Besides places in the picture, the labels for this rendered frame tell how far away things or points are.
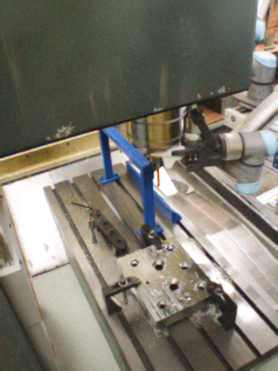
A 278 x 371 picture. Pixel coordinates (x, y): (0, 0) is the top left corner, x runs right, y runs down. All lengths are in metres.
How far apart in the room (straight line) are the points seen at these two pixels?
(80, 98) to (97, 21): 0.14
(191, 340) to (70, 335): 0.57
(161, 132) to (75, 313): 0.99
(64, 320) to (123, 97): 1.10
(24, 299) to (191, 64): 0.60
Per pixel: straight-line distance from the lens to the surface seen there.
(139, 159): 1.33
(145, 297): 1.16
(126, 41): 0.71
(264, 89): 1.98
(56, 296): 1.70
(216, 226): 1.74
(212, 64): 0.83
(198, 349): 1.17
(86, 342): 1.54
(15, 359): 0.74
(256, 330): 1.23
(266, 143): 1.05
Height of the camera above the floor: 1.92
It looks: 36 degrees down
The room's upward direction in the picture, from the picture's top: 5 degrees counter-clockwise
